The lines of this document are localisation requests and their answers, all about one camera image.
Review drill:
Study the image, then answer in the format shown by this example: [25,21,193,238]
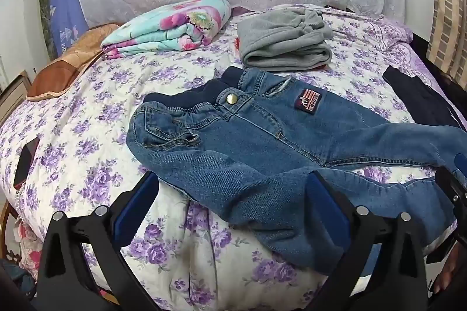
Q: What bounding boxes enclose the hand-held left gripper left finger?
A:
[36,170,161,311]

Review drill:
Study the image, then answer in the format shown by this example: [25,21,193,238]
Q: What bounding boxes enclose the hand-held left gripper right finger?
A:
[306,170,430,311]

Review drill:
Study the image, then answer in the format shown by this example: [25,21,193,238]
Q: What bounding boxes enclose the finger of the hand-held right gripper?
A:
[433,155,467,213]

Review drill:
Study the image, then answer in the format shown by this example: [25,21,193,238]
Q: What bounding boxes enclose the blue denim pants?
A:
[126,67,467,277]

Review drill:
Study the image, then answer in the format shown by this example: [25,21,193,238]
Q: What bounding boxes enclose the person's right hand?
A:
[431,254,461,297]

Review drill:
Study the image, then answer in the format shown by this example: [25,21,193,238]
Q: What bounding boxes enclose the black garment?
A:
[382,65,467,131]

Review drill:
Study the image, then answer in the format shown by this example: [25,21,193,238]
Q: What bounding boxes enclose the pink floral cloth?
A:
[14,218,49,280]

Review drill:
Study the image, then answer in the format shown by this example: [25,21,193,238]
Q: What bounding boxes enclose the purple floral bed quilt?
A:
[0,3,467,311]

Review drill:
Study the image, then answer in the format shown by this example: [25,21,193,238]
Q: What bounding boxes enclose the black phone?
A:
[13,137,40,188]

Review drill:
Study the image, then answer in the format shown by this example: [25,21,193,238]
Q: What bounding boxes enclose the striped beige curtain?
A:
[425,0,467,73]

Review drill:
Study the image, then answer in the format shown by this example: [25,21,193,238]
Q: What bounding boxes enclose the orange brown pillow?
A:
[25,23,121,101]

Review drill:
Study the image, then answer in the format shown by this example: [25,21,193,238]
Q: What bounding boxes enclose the folded grey garment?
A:
[237,8,334,71]

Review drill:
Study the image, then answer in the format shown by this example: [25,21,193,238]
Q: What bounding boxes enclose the folded floral blanket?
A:
[100,0,233,59]

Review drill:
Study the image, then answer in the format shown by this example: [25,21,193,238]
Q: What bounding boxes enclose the green picture panel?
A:
[38,0,59,61]

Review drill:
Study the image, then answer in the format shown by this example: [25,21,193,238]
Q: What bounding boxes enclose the wooden frame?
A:
[0,70,33,124]

